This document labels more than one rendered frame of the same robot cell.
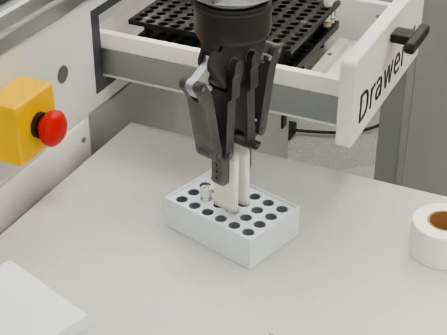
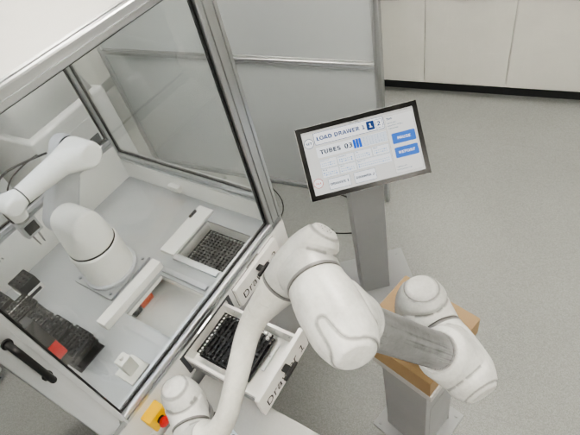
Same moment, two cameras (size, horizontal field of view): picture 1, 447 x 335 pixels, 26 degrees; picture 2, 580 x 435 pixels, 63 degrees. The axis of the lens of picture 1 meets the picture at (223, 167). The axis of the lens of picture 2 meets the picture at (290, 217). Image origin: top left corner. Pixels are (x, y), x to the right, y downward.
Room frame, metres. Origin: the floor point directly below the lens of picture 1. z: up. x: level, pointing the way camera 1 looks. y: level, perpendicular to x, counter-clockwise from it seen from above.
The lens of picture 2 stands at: (0.41, -0.58, 2.37)
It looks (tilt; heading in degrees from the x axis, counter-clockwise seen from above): 46 degrees down; 17
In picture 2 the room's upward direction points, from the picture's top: 16 degrees counter-clockwise
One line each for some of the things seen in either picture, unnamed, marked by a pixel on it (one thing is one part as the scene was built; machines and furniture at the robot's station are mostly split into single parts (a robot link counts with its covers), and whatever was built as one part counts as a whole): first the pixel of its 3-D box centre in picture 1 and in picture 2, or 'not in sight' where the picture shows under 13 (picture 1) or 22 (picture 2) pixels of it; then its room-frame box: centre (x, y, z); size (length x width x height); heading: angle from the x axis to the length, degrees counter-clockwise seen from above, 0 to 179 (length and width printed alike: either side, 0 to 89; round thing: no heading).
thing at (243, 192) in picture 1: (237, 173); not in sight; (0.88, -0.01, 0.84); 0.03 x 0.01 x 0.07; 49
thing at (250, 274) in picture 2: not in sight; (257, 270); (1.51, -0.04, 0.87); 0.29 x 0.02 x 0.11; 155
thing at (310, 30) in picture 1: (310, 25); (258, 355); (1.13, -0.11, 0.90); 0.18 x 0.02 x 0.01; 155
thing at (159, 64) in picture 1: (230, 34); (236, 347); (1.18, -0.01, 0.86); 0.40 x 0.26 x 0.06; 65
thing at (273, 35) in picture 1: (236, 32); (236, 347); (1.18, -0.02, 0.87); 0.22 x 0.18 x 0.06; 65
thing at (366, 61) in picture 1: (384, 56); (282, 370); (1.09, -0.20, 0.87); 0.29 x 0.02 x 0.11; 155
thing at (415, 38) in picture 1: (407, 36); (287, 369); (1.08, -0.22, 0.91); 0.07 x 0.04 x 0.01; 155
